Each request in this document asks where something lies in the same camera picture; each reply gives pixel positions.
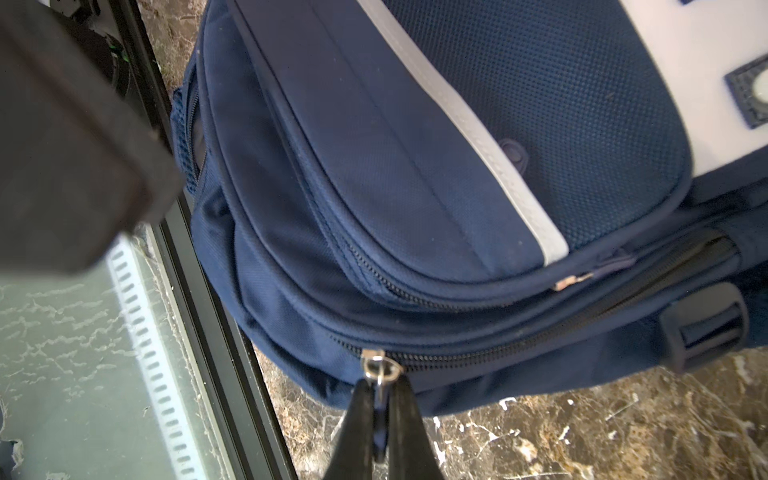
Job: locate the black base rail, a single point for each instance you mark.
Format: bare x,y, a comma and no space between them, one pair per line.
226,372

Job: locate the navy blue backpack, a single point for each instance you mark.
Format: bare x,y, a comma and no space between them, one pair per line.
501,197

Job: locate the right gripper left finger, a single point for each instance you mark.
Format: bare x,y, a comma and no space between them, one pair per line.
352,457

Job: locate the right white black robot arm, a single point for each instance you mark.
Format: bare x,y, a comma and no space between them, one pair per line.
78,167

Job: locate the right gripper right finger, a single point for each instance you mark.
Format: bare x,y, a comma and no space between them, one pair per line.
410,452

